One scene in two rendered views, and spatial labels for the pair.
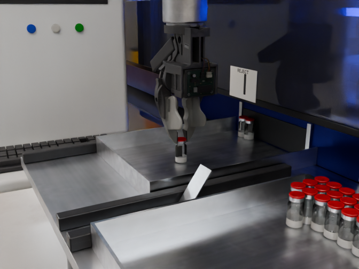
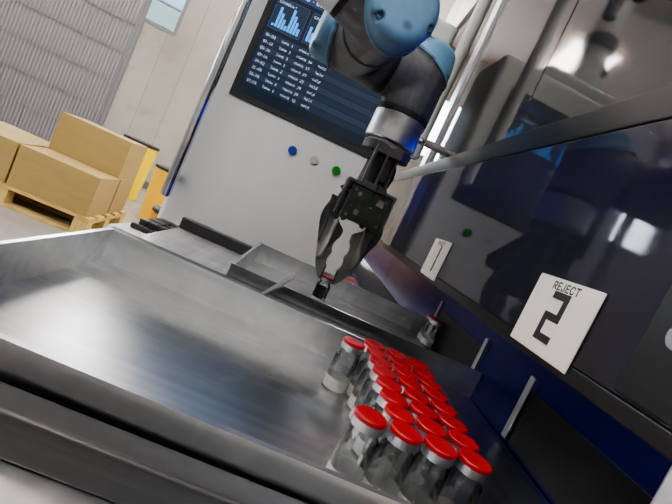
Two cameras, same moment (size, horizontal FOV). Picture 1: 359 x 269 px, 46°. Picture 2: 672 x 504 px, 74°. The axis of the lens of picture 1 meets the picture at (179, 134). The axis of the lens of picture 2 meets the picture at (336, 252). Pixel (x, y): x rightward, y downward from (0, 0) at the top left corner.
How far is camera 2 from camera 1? 0.33 m
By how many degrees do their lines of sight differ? 26
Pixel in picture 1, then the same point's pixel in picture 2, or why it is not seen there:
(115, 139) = (277, 256)
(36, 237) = not seen: hidden behind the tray
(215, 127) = (398, 316)
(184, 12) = (385, 124)
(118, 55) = not seen: hidden behind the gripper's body
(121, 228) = (138, 256)
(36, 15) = (303, 141)
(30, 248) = not seen: hidden behind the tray
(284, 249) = (273, 383)
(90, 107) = (306, 252)
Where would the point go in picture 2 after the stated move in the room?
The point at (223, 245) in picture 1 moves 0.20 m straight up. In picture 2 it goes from (215, 336) to (310, 121)
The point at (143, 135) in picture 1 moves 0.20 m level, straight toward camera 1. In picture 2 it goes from (309, 271) to (253, 269)
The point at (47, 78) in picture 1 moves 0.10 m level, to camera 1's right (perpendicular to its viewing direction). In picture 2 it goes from (282, 201) to (313, 217)
